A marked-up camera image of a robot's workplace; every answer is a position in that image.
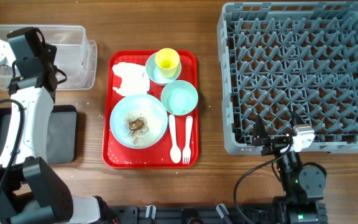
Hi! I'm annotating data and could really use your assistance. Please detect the white plastic spoon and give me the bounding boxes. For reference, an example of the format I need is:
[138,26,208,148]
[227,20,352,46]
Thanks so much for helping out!
[168,114,181,164]

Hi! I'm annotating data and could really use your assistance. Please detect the white napkin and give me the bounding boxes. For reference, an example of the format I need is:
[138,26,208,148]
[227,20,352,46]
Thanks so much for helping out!
[0,39,16,66]
[112,62,150,96]

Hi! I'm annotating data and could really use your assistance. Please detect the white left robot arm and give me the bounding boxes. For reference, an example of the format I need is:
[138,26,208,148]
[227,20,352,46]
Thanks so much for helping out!
[0,43,113,223]

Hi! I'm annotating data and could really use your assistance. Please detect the food scraps and rice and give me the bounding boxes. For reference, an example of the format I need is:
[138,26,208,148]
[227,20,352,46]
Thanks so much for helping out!
[123,109,162,148]

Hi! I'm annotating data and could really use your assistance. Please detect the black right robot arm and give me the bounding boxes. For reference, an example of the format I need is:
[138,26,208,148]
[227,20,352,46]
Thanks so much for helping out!
[252,113,328,223]

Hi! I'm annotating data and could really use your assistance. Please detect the large light blue plate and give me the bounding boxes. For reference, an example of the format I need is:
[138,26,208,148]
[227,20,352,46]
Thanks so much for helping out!
[109,94,168,149]

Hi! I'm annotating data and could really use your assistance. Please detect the red plastic tray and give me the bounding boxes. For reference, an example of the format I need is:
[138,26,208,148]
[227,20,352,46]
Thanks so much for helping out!
[102,50,200,169]

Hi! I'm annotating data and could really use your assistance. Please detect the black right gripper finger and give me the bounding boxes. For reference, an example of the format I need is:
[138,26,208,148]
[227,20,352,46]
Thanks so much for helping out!
[290,111,303,128]
[254,115,268,138]

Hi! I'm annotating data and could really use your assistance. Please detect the black waste tray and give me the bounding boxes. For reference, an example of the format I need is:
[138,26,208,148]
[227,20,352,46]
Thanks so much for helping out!
[0,105,78,164]

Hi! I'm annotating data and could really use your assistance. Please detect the grey dishwasher rack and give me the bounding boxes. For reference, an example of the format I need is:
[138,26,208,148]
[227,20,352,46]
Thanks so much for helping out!
[217,1,358,155]

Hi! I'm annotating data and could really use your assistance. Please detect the yellow plastic cup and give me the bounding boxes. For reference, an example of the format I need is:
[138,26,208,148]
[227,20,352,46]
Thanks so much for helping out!
[155,48,180,78]

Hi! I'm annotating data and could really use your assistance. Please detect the small light blue saucer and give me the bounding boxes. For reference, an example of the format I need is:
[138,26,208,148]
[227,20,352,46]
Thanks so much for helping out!
[145,53,181,86]

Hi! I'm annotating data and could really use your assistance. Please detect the white plastic fork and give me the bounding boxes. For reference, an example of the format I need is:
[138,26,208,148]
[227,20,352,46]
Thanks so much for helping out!
[182,116,193,164]

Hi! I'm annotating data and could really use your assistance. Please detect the light green bowl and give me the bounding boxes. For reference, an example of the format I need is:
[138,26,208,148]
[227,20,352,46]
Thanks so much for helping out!
[160,80,199,116]

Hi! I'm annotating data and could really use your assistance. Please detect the clear plastic bin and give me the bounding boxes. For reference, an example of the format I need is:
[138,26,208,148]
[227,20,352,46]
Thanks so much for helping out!
[0,24,97,90]

